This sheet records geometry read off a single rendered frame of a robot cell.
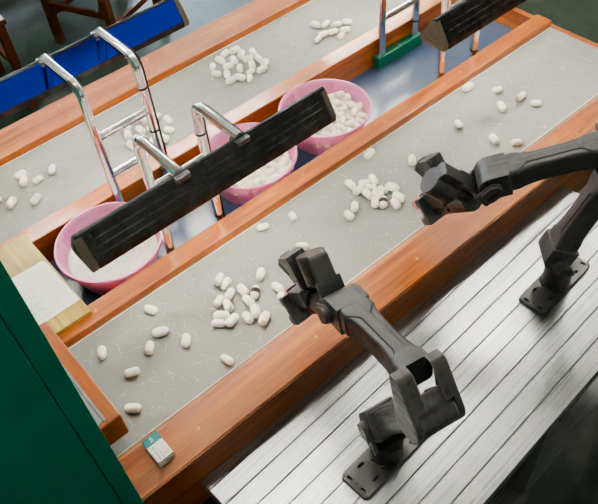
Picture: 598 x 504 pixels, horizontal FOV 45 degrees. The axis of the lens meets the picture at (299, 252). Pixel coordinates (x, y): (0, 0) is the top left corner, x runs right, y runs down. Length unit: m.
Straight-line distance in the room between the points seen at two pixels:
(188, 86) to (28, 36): 2.07
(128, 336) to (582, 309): 1.04
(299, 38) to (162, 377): 1.28
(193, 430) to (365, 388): 0.38
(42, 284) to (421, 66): 1.34
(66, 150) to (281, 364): 0.98
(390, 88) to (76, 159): 0.96
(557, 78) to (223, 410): 1.39
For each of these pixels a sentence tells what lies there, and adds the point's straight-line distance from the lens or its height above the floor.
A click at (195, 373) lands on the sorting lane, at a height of 0.74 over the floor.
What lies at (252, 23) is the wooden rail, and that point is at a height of 0.76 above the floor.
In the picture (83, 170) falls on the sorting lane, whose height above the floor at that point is 0.74.
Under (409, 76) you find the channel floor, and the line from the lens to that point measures 2.37.
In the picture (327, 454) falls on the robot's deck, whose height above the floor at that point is 0.67.
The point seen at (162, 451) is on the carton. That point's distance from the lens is 1.46.
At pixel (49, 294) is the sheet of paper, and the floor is 0.78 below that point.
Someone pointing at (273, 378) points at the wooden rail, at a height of 0.76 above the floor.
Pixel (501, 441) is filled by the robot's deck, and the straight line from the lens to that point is 1.58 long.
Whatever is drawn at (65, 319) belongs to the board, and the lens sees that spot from 1.71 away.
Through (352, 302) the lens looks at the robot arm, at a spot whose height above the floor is 1.05.
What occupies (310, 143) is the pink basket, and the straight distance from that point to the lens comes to 2.05.
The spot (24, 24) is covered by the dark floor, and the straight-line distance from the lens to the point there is 4.39.
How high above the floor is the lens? 2.06
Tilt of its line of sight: 49 degrees down
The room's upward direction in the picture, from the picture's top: 6 degrees counter-clockwise
